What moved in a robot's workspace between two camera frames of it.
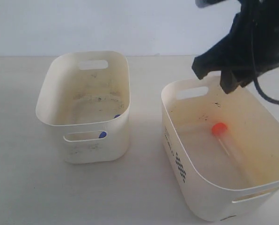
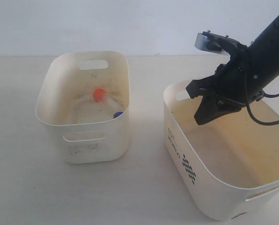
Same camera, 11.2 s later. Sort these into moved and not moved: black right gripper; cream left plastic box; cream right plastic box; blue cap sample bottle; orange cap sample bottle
Moved: blue cap sample bottle; orange cap sample bottle; black right gripper
Not moved: cream right plastic box; cream left plastic box
